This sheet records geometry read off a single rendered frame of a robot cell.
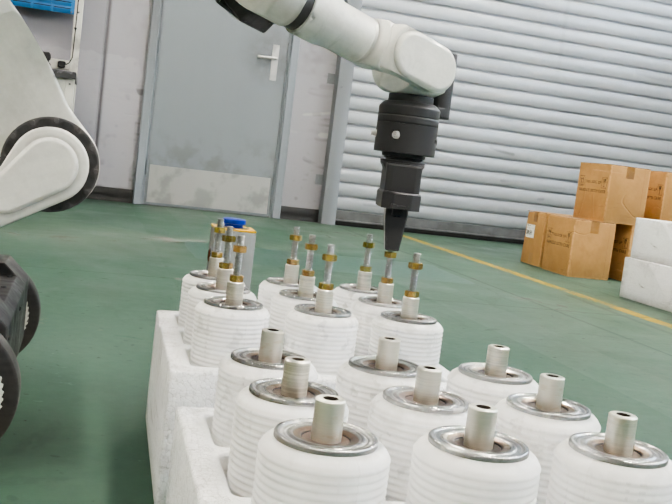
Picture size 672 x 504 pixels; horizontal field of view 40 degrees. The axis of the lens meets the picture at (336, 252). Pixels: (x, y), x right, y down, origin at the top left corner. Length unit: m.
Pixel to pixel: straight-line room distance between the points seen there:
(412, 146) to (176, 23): 5.10
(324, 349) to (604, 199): 3.88
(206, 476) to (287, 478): 0.16
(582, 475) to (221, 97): 5.72
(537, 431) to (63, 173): 0.84
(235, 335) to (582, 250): 3.88
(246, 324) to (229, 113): 5.22
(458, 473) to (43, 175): 0.90
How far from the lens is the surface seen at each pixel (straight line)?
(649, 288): 4.15
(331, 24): 1.22
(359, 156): 6.48
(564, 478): 0.74
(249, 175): 6.36
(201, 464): 0.81
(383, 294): 1.34
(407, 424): 0.78
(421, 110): 1.30
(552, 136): 7.04
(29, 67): 1.46
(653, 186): 5.26
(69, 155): 1.41
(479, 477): 0.67
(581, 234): 4.90
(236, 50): 6.36
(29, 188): 1.41
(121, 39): 6.30
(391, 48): 1.26
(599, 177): 5.03
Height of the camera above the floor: 0.45
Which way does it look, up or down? 6 degrees down
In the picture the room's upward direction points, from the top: 7 degrees clockwise
